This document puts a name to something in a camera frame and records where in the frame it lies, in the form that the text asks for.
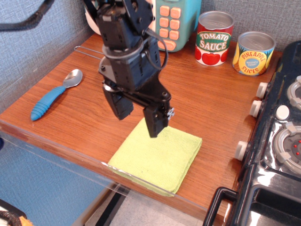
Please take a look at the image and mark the blue handled metal spoon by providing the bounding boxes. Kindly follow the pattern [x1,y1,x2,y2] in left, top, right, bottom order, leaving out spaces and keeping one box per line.
[30,69,83,121]

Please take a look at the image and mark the pineapple slices can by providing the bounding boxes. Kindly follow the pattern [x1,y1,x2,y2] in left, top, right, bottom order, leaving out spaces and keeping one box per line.
[232,31,276,76]

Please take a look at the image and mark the green cloth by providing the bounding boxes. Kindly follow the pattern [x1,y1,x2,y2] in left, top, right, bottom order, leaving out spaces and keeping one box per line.
[108,119,202,197]

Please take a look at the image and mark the clear acrylic table guard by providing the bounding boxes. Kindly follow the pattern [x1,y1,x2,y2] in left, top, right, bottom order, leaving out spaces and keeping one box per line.
[0,124,206,215]

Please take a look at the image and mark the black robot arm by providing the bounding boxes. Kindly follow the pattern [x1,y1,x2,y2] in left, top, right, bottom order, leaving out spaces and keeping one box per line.
[84,0,174,137]

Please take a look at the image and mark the black toy stove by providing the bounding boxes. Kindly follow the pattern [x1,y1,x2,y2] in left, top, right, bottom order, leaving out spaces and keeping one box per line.
[203,41,301,226]

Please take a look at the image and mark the white stove knob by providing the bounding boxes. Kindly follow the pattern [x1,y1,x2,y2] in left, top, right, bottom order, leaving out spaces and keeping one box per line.
[249,100,262,118]
[256,82,268,99]
[234,141,248,161]

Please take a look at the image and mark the toy microwave oven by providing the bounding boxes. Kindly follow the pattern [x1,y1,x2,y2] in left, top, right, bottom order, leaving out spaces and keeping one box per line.
[83,0,201,52]

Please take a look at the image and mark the black cable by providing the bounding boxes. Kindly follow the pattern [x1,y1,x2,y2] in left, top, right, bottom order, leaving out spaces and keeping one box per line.
[0,0,55,32]

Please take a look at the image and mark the small steel pot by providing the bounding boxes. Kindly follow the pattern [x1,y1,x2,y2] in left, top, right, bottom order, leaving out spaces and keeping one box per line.
[73,46,103,60]

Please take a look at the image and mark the tomato sauce can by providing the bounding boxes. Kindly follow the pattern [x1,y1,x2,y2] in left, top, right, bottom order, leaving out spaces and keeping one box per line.
[195,11,234,66]

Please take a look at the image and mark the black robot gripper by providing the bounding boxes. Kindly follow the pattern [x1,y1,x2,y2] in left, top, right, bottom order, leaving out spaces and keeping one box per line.
[99,35,174,138]

